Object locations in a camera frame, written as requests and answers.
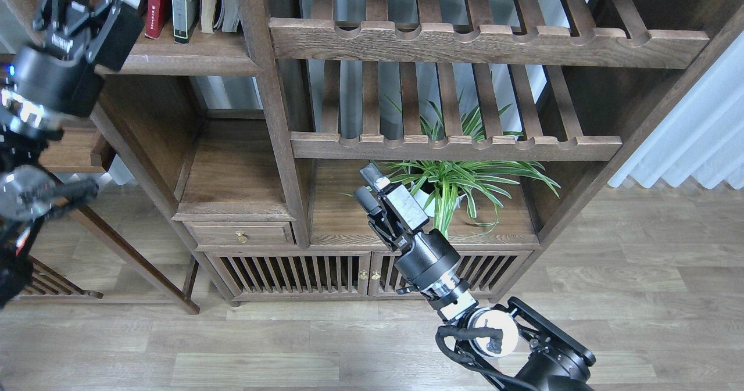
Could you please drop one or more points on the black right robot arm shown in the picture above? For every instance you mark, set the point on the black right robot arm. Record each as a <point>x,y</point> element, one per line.
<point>513,347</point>

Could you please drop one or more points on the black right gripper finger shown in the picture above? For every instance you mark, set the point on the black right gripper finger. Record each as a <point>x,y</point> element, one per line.
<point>395,199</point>
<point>390,232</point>

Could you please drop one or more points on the green and grey book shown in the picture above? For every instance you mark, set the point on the green and grey book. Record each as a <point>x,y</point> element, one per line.
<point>184,14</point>

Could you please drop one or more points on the red cover book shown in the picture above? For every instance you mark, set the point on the red cover book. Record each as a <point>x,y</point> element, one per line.
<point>157,14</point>

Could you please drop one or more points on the white curtain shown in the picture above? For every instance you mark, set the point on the white curtain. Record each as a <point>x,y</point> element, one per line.
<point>702,137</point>

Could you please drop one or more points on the white plant pot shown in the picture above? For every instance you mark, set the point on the white plant pot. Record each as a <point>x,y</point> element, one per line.
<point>426,198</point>

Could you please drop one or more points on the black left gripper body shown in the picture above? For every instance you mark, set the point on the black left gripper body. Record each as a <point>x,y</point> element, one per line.
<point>56,82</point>

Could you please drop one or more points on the dark wooden bookshelf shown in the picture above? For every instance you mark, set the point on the dark wooden bookshelf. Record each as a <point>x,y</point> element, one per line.
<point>264,131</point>

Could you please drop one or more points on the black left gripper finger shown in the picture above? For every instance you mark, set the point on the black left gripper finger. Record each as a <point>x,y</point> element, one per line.
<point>70,17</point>
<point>118,25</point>

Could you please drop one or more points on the wooden side furniture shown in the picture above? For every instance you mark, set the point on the wooden side furniture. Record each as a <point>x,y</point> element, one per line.
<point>117,249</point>

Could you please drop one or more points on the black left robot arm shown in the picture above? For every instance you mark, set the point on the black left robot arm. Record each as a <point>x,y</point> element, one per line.
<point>30,197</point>

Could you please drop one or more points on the brass drawer knob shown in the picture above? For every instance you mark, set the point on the brass drawer knob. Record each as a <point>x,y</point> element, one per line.
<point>241,237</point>

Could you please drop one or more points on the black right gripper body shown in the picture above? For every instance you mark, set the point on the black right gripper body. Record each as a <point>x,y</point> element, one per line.
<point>427,262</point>

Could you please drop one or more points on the upright books on shelf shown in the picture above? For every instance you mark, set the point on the upright books on shelf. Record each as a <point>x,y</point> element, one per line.
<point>219,15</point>

